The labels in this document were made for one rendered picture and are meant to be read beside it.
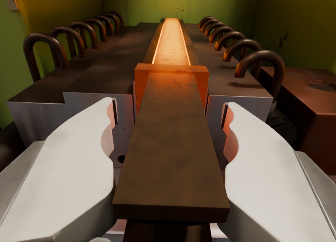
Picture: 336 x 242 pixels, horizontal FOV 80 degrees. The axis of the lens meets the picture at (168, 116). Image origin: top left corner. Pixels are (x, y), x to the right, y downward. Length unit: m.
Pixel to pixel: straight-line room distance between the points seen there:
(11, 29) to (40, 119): 0.18
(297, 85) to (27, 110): 0.24
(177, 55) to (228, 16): 0.46
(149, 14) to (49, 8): 0.30
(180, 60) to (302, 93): 0.12
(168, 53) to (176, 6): 0.43
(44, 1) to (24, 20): 0.06
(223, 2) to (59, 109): 0.53
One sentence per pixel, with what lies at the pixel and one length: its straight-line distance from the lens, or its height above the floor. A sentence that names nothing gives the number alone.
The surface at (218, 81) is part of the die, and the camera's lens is 0.18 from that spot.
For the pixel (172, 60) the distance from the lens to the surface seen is 0.17.
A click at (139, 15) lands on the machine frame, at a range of 0.62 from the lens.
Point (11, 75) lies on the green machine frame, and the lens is 0.37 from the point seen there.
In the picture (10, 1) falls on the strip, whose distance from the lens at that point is 0.33.
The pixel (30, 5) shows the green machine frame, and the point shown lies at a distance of 0.35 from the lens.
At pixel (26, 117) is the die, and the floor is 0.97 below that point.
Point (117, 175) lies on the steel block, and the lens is 0.19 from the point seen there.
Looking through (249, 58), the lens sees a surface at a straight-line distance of 0.17.
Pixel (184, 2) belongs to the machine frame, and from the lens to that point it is 0.61.
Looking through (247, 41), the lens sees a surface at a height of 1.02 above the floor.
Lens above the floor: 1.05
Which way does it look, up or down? 31 degrees down
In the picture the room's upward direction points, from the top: 2 degrees clockwise
